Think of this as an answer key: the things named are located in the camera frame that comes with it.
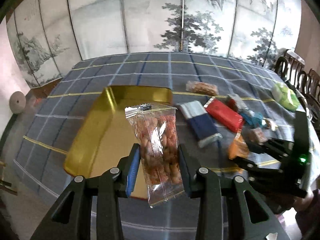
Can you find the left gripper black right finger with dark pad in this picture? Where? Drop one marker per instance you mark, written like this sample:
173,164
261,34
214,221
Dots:
229,208

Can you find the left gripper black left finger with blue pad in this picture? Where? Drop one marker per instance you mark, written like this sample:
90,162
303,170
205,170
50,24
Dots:
70,215

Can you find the orange snack packet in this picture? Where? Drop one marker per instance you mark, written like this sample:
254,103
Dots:
238,147

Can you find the teal candy wrapper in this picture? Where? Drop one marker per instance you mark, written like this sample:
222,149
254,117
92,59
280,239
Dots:
254,120

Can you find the blue grey snack packet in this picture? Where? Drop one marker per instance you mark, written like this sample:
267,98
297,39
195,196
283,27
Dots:
202,125

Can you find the clear bag of peanuts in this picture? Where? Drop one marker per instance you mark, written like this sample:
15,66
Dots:
154,126

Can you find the small clear yellow snack packet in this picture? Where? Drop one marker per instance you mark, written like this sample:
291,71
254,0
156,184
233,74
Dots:
257,136

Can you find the small gold wrapped candy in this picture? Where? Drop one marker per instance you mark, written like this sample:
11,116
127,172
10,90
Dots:
270,124

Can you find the green tissue pack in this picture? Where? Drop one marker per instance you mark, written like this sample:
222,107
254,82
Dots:
286,97

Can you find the red silver snack packet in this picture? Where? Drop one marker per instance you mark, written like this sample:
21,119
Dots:
234,102

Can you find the grey plaid tablecloth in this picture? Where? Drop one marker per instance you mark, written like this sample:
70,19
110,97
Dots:
39,160

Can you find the gold red biscuit tin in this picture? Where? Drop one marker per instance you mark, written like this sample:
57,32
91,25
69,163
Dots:
106,136

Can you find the dark wooden chair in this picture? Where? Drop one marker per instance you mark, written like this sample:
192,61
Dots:
291,68

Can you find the clear nut bar packet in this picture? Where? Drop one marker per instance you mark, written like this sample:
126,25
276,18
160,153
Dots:
202,88

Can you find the round grey stone disc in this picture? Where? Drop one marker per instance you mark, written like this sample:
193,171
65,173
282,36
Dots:
17,102

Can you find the painted folding screen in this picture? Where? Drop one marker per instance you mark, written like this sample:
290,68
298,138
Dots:
48,37

